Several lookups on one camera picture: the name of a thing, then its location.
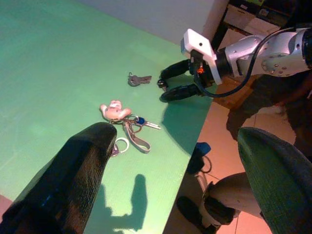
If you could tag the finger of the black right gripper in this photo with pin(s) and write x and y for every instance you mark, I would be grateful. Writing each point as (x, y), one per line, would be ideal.
(180, 92)
(175, 69)

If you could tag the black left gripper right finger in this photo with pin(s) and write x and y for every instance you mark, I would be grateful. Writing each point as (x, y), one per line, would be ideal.
(280, 185)

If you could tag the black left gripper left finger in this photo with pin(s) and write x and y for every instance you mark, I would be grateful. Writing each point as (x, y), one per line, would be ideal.
(68, 182)

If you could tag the pair of silver keys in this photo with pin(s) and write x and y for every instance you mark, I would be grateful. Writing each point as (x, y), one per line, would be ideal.
(136, 80)

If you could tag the black metal shelf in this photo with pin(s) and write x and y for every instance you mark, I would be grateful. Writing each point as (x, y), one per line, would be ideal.
(219, 30)

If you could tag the printed brown cardboard box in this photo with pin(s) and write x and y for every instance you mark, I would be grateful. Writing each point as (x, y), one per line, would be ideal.
(231, 102)

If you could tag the green table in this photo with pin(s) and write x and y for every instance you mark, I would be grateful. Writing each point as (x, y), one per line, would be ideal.
(61, 61)

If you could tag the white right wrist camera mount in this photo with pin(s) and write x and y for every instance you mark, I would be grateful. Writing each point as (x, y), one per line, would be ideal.
(195, 40)

